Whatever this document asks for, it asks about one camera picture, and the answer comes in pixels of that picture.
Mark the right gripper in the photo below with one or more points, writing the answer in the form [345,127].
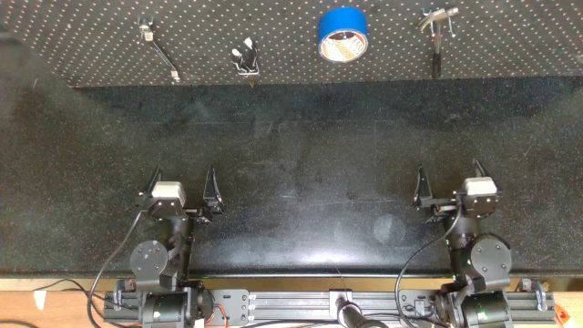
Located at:
[480,206]

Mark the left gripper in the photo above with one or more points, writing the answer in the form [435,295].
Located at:
[168,212]

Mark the hammer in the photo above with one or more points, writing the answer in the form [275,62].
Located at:
[436,50]

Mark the pliers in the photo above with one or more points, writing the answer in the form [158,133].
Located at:
[246,52]

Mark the roll of blue tape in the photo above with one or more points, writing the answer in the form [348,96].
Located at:
[341,20]

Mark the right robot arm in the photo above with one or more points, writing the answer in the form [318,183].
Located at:
[489,262]

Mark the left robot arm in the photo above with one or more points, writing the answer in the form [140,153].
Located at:
[148,262]

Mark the black pegboard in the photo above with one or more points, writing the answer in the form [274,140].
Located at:
[291,36]

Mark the metal hook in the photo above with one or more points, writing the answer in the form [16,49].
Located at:
[248,72]
[145,22]
[451,28]

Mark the wrench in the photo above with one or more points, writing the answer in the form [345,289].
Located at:
[146,34]

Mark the orange plastic object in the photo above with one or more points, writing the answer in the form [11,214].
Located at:
[562,317]

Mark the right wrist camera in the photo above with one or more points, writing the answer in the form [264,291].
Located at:
[479,186]

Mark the mounting rail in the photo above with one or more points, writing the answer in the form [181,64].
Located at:
[291,307]

